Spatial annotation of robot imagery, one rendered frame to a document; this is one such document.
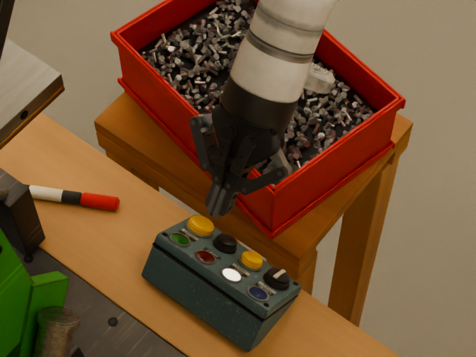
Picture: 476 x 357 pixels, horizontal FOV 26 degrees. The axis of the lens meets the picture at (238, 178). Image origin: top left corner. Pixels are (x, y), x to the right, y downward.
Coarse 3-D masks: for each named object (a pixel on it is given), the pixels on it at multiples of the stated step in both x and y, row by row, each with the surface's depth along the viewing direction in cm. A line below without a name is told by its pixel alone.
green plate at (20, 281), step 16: (0, 240) 85; (0, 256) 85; (16, 256) 87; (0, 272) 86; (16, 272) 88; (0, 288) 87; (16, 288) 88; (0, 304) 87; (16, 304) 89; (0, 320) 88; (16, 320) 90; (0, 336) 89; (16, 336) 91; (0, 352) 90
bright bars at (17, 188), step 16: (0, 176) 108; (0, 192) 106; (16, 192) 107; (0, 208) 108; (16, 208) 107; (32, 208) 110; (0, 224) 113; (16, 224) 109; (32, 224) 112; (16, 240) 113; (32, 240) 114
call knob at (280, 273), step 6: (270, 270) 110; (276, 270) 110; (282, 270) 111; (270, 276) 109; (276, 276) 109; (282, 276) 110; (288, 276) 110; (270, 282) 109; (276, 282) 109; (282, 282) 109; (288, 282) 110
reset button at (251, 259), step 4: (244, 252) 111; (248, 252) 111; (252, 252) 112; (244, 256) 111; (248, 256) 111; (252, 256) 111; (256, 256) 111; (260, 256) 111; (244, 260) 110; (248, 260) 110; (252, 260) 110; (256, 260) 111; (260, 260) 111; (244, 264) 110; (248, 264) 110; (252, 264) 110; (256, 264) 111; (260, 264) 111; (256, 268) 111
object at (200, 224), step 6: (198, 216) 114; (192, 222) 113; (198, 222) 113; (204, 222) 113; (210, 222) 114; (192, 228) 113; (198, 228) 112; (204, 228) 112; (210, 228) 113; (204, 234) 113
